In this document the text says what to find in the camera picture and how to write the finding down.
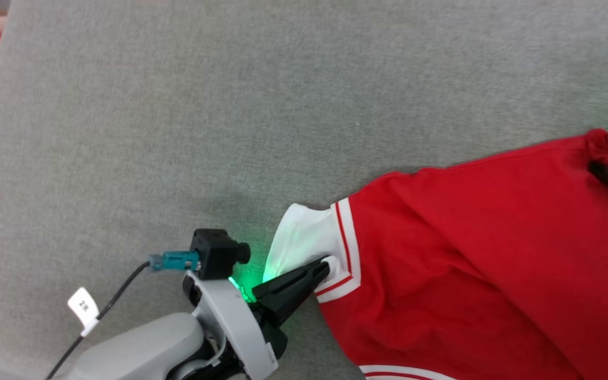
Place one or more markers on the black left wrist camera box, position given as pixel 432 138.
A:
pixel 214 253

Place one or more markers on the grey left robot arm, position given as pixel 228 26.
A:
pixel 140 348

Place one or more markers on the red jersey with white trim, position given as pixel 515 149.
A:
pixel 467 264

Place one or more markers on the grey fabric sofa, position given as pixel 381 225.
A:
pixel 230 105

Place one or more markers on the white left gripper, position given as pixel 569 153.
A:
pixel 230 316

